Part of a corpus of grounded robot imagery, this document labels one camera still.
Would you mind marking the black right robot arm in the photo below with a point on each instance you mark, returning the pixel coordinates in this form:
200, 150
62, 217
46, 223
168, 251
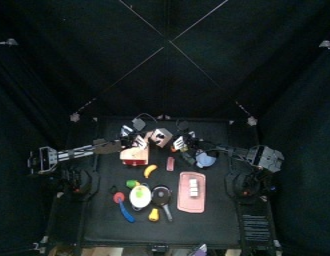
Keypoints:
247, 153

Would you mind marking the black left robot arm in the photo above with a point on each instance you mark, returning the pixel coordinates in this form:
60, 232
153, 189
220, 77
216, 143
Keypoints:
68, 155

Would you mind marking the small orange toy piece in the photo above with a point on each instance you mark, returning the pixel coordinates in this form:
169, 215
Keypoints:
173, 149

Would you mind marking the wooden toy box red base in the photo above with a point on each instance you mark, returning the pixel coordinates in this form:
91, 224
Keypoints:
135, 156

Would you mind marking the grey shape sorter cube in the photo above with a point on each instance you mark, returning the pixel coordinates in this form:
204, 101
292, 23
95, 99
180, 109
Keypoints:
161, 137

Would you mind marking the pink toy sausage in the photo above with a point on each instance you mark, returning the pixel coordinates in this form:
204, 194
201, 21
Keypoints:
169, 164

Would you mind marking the blue toy bowl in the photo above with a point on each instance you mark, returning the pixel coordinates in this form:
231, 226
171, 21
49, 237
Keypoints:
205, 160

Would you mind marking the yellow toy banana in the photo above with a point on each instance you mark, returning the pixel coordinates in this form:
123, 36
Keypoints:
149, 171

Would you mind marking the green toy lime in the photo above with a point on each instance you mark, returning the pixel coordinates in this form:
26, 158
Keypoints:
132, 183

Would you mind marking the white toy pot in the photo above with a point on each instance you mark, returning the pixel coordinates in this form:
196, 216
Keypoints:
140, 196

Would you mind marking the black toy frying pan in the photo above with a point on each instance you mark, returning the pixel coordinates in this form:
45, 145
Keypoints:
161, 196

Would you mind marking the pink cutting board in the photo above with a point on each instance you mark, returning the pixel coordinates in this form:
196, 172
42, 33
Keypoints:
184, 200

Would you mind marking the red and blue toy spoon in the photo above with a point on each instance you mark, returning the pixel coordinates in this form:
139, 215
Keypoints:
123, 206

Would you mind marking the black ribbed side panel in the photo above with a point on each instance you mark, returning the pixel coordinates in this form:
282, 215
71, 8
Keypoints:
256, 228

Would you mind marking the purple object at edge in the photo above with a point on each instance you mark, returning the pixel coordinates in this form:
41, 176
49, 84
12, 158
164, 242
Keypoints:
199, 250

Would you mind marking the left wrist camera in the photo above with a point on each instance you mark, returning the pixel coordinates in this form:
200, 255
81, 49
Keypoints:
139, 124

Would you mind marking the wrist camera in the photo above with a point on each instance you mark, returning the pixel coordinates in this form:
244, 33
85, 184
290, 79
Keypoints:
183, 125
139, 124

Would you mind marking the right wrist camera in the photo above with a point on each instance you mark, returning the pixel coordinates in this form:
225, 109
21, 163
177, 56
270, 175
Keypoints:
183, 125

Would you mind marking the grey frame corner bracket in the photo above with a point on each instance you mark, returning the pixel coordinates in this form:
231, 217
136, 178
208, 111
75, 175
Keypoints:
251, 121
326, 44
9, 42
75, 117

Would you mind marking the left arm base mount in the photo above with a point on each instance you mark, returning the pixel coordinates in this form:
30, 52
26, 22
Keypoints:
80, 183

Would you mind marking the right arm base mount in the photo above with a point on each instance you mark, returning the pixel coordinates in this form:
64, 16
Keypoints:
244, 186

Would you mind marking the table level camera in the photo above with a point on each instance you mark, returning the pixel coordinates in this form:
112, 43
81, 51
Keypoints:
160, 248

